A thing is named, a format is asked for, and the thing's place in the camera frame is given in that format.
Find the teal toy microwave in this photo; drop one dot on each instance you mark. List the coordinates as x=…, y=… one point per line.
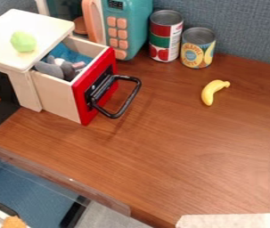
x=119, y=23

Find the green toy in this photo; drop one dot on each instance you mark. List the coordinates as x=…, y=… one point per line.
x=23, y=42

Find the yellow toy banana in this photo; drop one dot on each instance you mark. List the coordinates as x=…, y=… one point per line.
x=209, y=92

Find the yellow and blue can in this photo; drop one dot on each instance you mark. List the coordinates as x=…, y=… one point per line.
x=197, y=49

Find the blue cloth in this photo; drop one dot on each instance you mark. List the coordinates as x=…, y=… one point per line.
x=66, y=53

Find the white cabinet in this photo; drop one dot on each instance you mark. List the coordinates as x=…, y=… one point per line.
x=14, y=53

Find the grey plush animal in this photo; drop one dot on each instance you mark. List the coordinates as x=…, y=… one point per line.
x=59, y=69

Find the red and green can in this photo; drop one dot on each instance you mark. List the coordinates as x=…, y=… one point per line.
x=165, y=37

